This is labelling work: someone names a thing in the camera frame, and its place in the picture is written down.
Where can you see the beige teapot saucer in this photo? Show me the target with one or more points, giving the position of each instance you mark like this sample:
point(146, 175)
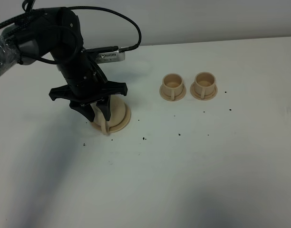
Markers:
point(122, 125)

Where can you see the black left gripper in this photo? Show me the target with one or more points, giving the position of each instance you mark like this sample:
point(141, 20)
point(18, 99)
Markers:
point(87, 83)

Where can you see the beige right cup saucer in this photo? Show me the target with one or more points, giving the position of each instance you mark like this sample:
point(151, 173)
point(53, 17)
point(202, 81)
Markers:
point(203, 96)

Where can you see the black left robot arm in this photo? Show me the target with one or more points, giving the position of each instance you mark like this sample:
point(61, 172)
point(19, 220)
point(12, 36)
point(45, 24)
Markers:
point(53, 36)

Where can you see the beige teacup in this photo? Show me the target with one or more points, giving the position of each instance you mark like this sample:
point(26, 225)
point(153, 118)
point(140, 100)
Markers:
point(205, 79)
point(173, 81)

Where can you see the beige right teacup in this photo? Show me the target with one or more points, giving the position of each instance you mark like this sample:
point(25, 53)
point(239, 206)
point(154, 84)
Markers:
point(205, 79)

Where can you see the beige left teacup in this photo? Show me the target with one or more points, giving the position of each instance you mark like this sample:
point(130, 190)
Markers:
point(173, 81)

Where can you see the beige teapot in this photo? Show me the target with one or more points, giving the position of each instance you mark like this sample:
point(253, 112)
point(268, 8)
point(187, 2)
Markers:
point(118, 112)

